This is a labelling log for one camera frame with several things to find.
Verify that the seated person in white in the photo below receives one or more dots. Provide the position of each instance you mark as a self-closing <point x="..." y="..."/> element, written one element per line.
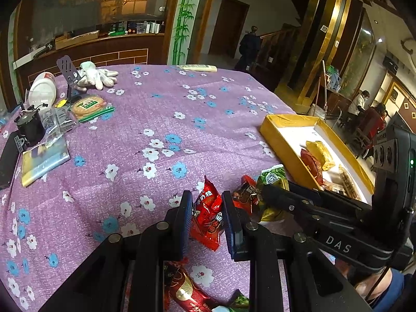
<point x="358" y="104"/>

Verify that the gold foil snack packet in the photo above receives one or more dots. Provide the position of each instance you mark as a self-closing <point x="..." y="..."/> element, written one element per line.
<point x="321" y="153"/>

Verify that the person's right hand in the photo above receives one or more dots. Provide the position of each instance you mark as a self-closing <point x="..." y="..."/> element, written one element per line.
<point x="370" y="287"/>

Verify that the green pea snack packet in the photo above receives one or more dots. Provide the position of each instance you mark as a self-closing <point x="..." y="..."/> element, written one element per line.
<point x="269" y="185"/>

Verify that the finger of the black right gripper device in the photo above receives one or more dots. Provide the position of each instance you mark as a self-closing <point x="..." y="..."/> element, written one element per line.
<point x="252" y="242"/>

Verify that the dark red date snack packet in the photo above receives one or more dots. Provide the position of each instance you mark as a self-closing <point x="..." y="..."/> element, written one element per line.
<point x="312" y="165"/>

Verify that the white plastic jar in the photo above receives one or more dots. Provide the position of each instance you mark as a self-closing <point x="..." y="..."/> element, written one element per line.
<point x="43" y="90"/>

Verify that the black smartphone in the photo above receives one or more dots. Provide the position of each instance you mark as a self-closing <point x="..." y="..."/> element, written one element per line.
<point x="9" y="160"/>

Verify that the white tube on table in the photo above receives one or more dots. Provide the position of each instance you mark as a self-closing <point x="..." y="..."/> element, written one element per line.
<point x="199" y="68"/>

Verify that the black phone stand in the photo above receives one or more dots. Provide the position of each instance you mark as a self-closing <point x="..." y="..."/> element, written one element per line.
<point x="70" y="74"/>

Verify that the white cloth glove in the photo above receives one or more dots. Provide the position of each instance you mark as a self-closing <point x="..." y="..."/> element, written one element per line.
<point x="92" y="76"/>

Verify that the green biscuit packet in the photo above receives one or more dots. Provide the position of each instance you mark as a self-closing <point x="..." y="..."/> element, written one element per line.
<point x="90" y="107"/>

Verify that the black cup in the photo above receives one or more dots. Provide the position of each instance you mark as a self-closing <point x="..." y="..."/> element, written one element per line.
<point x="30" y="127"/>

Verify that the yellow blue booklet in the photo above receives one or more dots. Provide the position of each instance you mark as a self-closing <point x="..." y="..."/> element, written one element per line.
<point x="43" y="158"/>

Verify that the yellow cardboard box tray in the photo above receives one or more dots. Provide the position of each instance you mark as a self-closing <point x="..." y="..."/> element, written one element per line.
<point x="288" y="134"/>

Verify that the clear plastic bag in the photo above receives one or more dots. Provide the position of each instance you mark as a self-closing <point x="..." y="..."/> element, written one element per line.
<point x="56" y="122"/>

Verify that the black left gripper finger device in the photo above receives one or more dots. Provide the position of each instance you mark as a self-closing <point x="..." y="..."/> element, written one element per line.
<point x="164" y="241"/>

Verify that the dark red Golden Crown packet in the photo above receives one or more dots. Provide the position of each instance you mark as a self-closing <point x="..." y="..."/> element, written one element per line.
<point x="180" y="287"/>

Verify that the yellow green snack packet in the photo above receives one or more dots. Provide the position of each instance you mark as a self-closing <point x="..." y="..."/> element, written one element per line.
<point x="238" y="303"/>

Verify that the person in dark coat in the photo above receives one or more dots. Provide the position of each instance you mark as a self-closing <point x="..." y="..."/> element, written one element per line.
<point x="249" y="49"/>

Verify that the red black sugar candy packet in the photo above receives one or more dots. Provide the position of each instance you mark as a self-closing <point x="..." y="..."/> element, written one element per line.
<point x="246" y="195"/>

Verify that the wooden counter cabinet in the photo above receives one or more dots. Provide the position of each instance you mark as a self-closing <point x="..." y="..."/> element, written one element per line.
<point x="110" y="51"/>

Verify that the orange cracker packet with barcode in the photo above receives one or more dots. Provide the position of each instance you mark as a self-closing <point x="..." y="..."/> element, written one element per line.
<point x="348" y="184"/>

